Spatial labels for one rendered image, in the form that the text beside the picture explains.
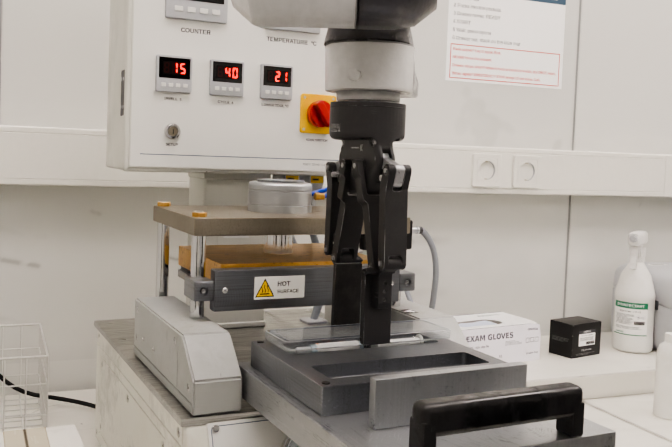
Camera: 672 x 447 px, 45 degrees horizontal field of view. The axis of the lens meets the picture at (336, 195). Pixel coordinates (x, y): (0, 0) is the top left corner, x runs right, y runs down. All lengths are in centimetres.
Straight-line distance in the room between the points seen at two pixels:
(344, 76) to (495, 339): 90
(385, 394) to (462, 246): 113
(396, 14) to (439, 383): 31
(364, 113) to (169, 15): 40
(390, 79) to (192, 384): 34
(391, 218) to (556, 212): 117
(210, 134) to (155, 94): 9
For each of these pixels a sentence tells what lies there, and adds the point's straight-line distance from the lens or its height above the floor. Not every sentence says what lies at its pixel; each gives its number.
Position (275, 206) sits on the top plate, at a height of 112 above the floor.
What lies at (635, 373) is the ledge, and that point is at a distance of 166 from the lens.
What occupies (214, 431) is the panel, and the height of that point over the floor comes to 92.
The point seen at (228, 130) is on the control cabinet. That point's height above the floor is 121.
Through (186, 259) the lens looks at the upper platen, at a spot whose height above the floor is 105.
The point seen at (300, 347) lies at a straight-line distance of 76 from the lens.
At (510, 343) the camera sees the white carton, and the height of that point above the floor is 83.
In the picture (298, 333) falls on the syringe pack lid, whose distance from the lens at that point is 80.
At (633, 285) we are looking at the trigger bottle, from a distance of 178.
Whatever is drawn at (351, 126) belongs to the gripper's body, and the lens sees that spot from 77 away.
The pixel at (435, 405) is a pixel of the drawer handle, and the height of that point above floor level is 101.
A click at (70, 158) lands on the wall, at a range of 145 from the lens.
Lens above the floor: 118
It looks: 3 degrees down
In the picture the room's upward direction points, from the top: 2 degrees clockwise
